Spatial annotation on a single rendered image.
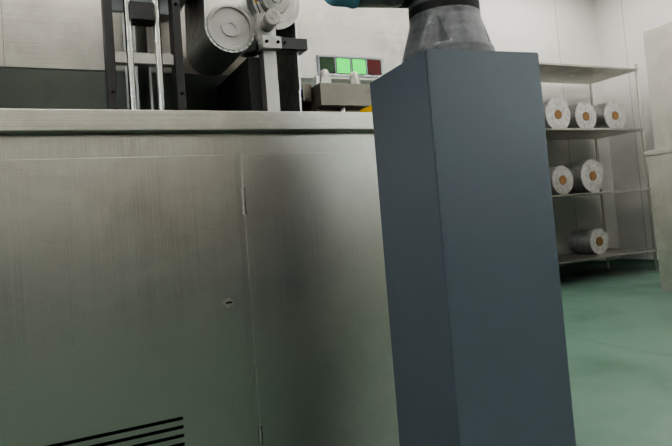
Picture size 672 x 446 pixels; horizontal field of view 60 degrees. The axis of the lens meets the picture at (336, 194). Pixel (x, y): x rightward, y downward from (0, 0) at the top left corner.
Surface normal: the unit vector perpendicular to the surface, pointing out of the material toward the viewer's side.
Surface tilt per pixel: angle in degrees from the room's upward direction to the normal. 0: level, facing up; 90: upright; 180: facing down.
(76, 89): 90
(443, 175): 90
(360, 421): 90
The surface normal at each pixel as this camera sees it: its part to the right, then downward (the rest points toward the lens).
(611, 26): -0.90, 0.05
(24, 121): 0.43, -0.07
